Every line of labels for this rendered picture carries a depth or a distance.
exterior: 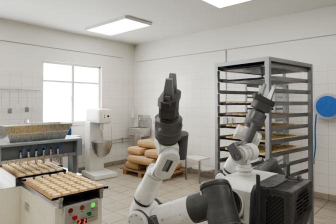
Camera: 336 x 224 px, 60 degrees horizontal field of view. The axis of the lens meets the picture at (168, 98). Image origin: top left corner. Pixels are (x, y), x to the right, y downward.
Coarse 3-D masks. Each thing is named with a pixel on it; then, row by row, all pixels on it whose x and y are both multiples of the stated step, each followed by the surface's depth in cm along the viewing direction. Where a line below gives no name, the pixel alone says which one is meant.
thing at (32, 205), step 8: (24, 192) 226; (32, 192) 216; (24, 200) 226; (32, 200) 213; (40, 200) 202; (64, 200) 198; (72, 200) 198; (80, 200) 198; (24, 208) 226; (32, 208) 213; (40, 208) 201; (48, 208) 191; (56, 208) 185; (24, 216) 226; (32, 216) 213; (40, 216) 201; (48, 216) 190; (56, 216) 184
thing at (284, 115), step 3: (273, 114) 204; (276, 114) 206; (279, 114) 209; (282, 114) 211; (285, 114) 214; (288, 114) 217; (291, 114) 219; (294, 114) 222; (297, 114) 225; (300, 114) 228; (303, 114) 231; (306, 114) 235; (273, 117) 204; (276, 117) 206; (279, 117) 209; (282, 117) 211
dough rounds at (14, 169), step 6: (18, 162) 284; (24, 162) 285; (30, 162) 289; (6, 168) 264; (12, 168) 258; (18, 168) 258; (24, 168) 264; (30, 168) 258; (36, 168) 260; (42, 168) 258; (48, 168) 258; (54, 168) 260; (60, 168) 258; (12, 174) 244; (18, 174) 239; (24, 174) 237; (30, 174) 239
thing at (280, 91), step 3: (276, 90) 207; (279, 90) 209; (282, 90) 212; (285, 90) 214; (288, 90) 217; (291, 90) 220; (294, 90) 223; (297, 90) 226; (300, 90) 229; (303, 90) 232; (306, 90) 235; (294, 93) 226; (297, 93) 226; (300, 93) 229; (303, 93) 232; (306, 93) 235
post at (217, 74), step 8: (216, 64) 231; (216, 72) 231; (216, 80) 231; (216, 88) 230; (216, 96) 230; (216, 104) 230; (216, 112) 230; (216, 120) 230; (216, 128) 230; (216, 136) 230; (216, 144) 230; (216, 152) 230; (216, 160) 230; (216, 168) 230
